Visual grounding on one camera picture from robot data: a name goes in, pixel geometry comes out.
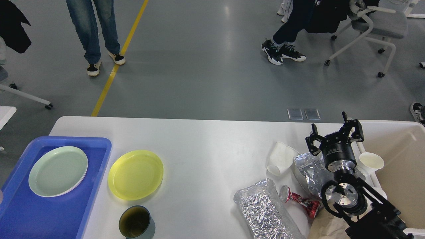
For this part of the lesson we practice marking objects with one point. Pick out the silver foil bag rear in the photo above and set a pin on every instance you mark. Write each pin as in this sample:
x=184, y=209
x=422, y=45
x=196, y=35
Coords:
x=311, y=173

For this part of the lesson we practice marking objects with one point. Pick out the beige plastic bin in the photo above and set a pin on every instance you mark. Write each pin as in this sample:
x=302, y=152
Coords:
x=401, y=144

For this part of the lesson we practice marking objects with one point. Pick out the floor socket plate left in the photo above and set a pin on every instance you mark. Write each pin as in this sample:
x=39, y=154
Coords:
x=295, y=114

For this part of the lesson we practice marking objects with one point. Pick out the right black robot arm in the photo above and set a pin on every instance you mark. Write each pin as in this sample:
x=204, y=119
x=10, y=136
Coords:
x=367, y=213

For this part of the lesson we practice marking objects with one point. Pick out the floor socket plate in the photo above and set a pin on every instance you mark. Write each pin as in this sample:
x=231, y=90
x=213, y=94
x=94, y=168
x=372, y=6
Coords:
x=312, y=114
x=295, y=114

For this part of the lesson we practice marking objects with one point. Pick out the white paper cup upright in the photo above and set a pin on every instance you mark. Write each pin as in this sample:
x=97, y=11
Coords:
x=369, y=163

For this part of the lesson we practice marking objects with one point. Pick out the white side table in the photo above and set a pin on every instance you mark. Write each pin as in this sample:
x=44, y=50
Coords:
x=6, y=113

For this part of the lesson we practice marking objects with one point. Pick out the person with black sneakers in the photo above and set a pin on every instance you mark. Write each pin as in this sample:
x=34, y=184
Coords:
x=281, y=46

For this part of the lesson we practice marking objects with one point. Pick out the blue plastic tray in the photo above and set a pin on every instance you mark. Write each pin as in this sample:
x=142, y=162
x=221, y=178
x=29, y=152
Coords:
x=25, y=215

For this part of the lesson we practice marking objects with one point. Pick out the black jacket left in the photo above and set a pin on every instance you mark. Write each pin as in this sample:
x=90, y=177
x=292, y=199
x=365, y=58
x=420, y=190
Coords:
x=11, y=29

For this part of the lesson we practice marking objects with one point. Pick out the person at right edge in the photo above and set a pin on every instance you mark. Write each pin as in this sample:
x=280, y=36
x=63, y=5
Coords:
x=418, y=112

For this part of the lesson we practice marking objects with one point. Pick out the brown paper bag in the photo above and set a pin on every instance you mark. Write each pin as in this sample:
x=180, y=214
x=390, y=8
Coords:
x=327, y=226

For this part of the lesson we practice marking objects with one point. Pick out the crushed red soda can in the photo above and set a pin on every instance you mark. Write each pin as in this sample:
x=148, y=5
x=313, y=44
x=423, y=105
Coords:
x=311, y=206

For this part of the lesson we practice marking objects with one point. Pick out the pale green plate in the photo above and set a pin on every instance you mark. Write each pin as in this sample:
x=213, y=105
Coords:
x=58, y=171

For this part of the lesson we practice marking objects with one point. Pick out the white paper cup lying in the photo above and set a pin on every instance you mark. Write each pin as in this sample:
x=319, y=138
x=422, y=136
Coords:
x=281, y=158

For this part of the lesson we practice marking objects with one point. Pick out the dark teal cup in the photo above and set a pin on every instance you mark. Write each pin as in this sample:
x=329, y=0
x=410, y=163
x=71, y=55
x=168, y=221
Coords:
x=137, y=223

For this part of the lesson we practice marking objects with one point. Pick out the floor socket plate right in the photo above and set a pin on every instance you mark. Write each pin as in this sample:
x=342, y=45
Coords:
x=312, y=114

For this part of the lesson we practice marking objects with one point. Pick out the office chair left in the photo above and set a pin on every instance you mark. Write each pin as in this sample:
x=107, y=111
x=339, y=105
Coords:
x=12, y=88

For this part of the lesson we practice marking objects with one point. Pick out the person in blue jeans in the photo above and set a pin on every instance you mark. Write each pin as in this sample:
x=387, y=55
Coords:
x=84, y=15

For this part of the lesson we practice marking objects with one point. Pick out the silver foil bag front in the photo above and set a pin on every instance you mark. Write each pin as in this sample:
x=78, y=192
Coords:
x=264, y=212

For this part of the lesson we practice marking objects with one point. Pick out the white office chair right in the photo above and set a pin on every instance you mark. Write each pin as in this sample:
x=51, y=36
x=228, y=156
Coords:
x=374, y=24

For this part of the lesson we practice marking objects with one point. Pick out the yellow plastic plate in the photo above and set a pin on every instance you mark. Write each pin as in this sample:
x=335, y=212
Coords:
x=135, y=175

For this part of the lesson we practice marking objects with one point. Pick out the person in white trousers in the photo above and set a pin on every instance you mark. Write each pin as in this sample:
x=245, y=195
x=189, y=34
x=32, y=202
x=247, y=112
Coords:
x=285, y=10

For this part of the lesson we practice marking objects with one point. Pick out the silver foil bag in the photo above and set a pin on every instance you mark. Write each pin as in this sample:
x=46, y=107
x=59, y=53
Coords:
x=264, y=212
x=311, y=173

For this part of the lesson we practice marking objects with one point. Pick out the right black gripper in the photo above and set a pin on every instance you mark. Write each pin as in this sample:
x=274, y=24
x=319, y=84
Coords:
x=336, y=148

